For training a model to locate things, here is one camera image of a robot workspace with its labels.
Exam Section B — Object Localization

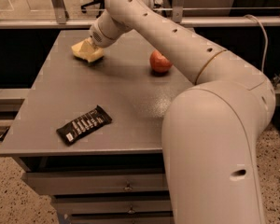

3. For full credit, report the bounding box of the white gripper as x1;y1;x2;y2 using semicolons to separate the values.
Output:
81;10;132;54

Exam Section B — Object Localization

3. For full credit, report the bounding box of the yellow wavy sponge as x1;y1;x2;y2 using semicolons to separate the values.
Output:
71;38;104;63

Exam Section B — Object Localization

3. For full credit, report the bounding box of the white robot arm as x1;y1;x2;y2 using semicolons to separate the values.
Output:
90;0;275;224

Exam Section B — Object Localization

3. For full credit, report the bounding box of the red apple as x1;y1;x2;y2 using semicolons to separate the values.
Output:
149;49;173;74

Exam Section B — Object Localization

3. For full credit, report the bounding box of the metal guard railing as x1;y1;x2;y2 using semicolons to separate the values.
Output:
0;0;280;29

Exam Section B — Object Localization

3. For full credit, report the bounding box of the grey drawer cabinet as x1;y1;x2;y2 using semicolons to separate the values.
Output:
0;31;191;224

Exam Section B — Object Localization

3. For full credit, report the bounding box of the white cable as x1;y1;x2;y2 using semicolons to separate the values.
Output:
244;14;269;74

